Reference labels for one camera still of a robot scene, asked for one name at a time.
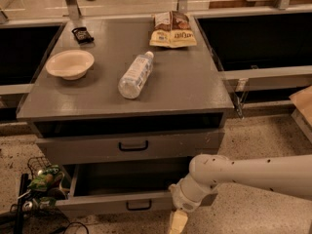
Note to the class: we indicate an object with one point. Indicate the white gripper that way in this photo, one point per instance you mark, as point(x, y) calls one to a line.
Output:
point(182, 201)

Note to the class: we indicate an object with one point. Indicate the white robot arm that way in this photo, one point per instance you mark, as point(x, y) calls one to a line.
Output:
point(291, 175)

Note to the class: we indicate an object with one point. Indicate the white bowl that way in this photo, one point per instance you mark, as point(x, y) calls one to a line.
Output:
point(70, 65)

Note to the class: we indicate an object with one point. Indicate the small black snack packet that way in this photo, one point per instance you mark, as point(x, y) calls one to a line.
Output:
point(82, 35)

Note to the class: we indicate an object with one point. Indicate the grey drawer cabinet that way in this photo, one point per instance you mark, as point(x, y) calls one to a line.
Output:
point(183, 93)

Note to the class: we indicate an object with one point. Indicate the clear plastic water bottle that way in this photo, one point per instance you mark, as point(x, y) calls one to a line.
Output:
point(132, 82)

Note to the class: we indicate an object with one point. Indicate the grey drawer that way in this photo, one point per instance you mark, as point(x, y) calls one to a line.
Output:
point(115, 148)
point(123, 187)

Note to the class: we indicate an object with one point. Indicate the brown cardboard box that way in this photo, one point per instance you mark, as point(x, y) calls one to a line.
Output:
point(303, 103)

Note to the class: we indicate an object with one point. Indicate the green chip bag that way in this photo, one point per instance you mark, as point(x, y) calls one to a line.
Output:
point(47, 179)

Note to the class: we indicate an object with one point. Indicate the yellow brown chip bag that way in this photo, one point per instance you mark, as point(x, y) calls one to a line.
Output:
point(172, 30)

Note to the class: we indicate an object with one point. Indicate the grey top drawer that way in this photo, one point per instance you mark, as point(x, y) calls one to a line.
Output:
point(115, 148)

